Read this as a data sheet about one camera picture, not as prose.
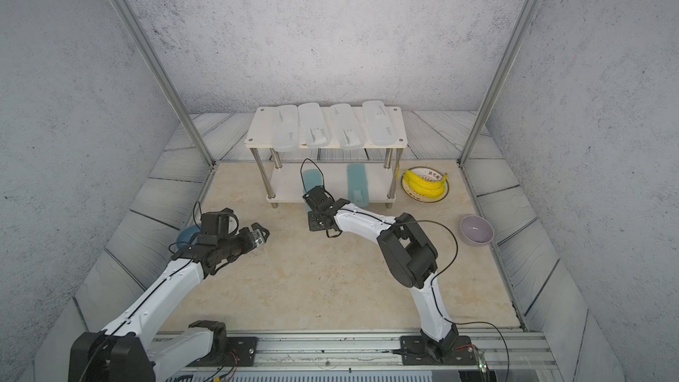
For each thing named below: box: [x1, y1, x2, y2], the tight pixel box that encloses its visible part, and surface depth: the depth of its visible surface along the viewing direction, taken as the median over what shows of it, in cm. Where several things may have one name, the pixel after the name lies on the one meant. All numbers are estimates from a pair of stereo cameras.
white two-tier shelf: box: [244, 106, 408, 210], surface depth 88 cm
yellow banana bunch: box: [403, 169, 448, 199], surface depth 107 cm
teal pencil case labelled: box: [346, 162, 370, 208], surface depth 108 cm
